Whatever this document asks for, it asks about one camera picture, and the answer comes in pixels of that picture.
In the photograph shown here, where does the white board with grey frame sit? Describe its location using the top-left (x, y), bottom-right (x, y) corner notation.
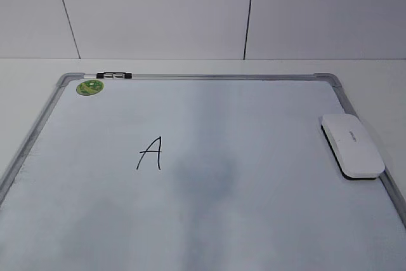
top-left (1, 73), bottom-right (405, 270)

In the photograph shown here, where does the round green magnet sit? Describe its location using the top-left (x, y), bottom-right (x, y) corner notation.
top-left (76, 79), bottom-right (104, 96)

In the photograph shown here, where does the white rectangular board eraser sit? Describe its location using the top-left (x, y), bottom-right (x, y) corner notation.
top-left (321, 114), bottom-right (386, 180)

